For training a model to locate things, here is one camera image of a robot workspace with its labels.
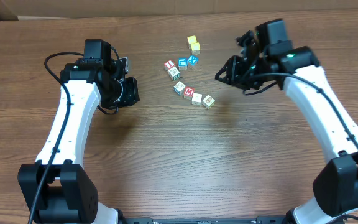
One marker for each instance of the yellow block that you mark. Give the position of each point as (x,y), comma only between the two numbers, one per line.
(191,39)
(195,48)

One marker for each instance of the yellow block near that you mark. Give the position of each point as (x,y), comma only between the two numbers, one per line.
(195,48)

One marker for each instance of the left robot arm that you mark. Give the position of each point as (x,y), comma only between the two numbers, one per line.
(56,187)

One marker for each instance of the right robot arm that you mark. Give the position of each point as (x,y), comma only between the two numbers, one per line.
(268,59)

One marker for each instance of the blue X letter block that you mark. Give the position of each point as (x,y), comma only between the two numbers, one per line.
(192,61)

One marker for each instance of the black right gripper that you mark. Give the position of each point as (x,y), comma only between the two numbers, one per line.
(234,77)

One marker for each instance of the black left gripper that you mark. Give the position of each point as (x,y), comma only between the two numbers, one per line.
(130,97)

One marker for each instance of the cow picture number 2 block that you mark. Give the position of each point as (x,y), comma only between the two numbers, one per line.
(208,101)

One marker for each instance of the cardboard box edge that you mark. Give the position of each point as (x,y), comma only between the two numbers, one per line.
(12,9)

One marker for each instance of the red Q wooden block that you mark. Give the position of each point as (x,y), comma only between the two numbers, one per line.
(196,99)

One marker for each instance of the blue G letter block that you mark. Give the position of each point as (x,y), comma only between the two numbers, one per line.
(182,63)

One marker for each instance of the yellow block far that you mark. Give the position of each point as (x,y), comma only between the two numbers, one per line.
(191,39)

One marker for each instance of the green-sided picture block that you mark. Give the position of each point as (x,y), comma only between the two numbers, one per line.
(174,73)

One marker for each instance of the blue-sided picture block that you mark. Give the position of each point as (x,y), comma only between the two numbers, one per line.
(179,88)

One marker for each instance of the red M letter block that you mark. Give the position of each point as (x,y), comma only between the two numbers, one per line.
(188,93)

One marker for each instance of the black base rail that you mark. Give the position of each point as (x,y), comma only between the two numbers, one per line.
(256,220)

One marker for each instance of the red I letter block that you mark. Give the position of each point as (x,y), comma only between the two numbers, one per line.
(169,64)

